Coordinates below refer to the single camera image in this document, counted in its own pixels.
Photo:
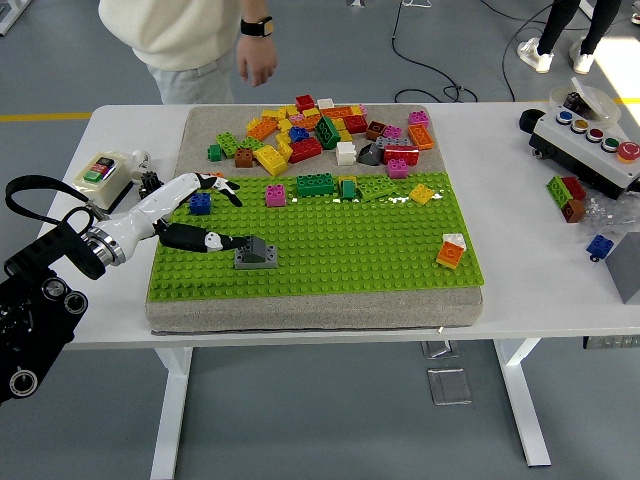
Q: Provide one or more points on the person's left hand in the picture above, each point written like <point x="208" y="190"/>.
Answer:
<point x="257" y="57"/>

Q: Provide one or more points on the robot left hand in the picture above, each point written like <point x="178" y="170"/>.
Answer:
<point x="155" y="205"/>

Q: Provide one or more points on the dark grey 2x2 brick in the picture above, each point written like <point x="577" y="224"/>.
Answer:
<point x="257" y="248"/>

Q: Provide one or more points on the light grey 2x4 brick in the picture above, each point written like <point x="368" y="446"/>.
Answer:
<point x="267" y="260"/>

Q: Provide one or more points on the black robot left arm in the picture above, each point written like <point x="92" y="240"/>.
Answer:
<point x="45" y="280"/>

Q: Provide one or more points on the person's left forearm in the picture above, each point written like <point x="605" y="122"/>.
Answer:
<point x="255" y="7"/>

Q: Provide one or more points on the blue 2x2 brick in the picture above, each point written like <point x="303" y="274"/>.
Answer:
<point x="298" y="134"/>
<point x="201" y="204"/>

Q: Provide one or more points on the red 2x2 brick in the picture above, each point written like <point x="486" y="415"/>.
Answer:
<point x="305" y="103"/>

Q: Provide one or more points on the pink brick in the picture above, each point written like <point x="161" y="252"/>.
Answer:
<point x="297" y="118"/>

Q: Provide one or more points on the brown 2x2 brick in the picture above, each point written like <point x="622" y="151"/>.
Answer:
<point x="375" y="131"/>
<point x="244" y="158"/>

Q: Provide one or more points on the dark green 2x4 brick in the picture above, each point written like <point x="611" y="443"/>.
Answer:
<point x="327" y="132"/>
<point x="315" y="186"/>

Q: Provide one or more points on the large yellow brick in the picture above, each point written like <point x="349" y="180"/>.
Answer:
<point x="270" y="160"/>

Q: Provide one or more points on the magenta 2x2 brick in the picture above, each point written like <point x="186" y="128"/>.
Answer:
<point x="276" y="196"/>
<point x="392" y="132"/>
<point x="397" y="168"/>
<point x="418" y="119"/>

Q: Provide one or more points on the white 2x2 brick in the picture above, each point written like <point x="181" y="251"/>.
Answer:
<point x="345" y="154"/>

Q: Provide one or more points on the dark grey slope brick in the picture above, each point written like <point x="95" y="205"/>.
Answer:
<point x="370" y="156"/>

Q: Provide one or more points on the small teal green brick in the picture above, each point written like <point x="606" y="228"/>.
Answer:
<point x="347" y="189"/>

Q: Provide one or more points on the light green 2x4 brick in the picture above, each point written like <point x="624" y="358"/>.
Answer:
<point x="376" y="188"/>

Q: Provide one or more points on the green baseplate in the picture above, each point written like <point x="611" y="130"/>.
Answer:
<point x="350" y="250"/>

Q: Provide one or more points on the yellow 2x2 brick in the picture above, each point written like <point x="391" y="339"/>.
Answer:
<point x="422" y="194"/>

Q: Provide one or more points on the orange 2x2 brick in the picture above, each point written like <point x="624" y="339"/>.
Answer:
<point x="450" y="255"/>

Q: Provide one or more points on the green brick with circles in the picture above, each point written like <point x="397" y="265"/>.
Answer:
<point x="556" y="190"/>

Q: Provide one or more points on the black gear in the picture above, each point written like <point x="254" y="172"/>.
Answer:
<point x="149" y="181"/>

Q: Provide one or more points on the black wristwatch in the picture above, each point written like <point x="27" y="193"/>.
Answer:
<point x="256" y="26"/>

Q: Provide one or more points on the person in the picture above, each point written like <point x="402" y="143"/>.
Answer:
<point x="175" y="35"/>
<point x="555" y="20"/>

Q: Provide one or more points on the white table leg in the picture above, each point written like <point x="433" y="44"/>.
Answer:
<point x="520" y="400"/>
<point x="172" y="400"/>

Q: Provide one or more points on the black tape roll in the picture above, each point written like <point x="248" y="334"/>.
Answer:
<point x="525" y="120"/>

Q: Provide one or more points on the small clear floor plate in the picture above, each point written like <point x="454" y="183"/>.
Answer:
<point x="437" y="348"/>

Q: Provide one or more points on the white button control box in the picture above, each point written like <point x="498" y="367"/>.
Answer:
<point x="575" y="150"/>

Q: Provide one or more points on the clear round container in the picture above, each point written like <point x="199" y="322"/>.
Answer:
<point x="597" y="100"/>

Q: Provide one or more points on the clear plastic bag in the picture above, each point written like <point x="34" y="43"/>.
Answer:
<point x="607" y="212"/>

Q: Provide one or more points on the grey box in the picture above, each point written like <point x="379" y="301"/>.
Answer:
<point x="627" y="270"/>

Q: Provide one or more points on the table control panel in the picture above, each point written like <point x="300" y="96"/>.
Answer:
<point x="610" y="342"/>

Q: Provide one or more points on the cream switch box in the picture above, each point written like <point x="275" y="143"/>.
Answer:
<point x="102" y="177"/>

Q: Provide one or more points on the white furniture frame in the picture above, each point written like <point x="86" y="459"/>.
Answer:
<point x="7" y="20"/>

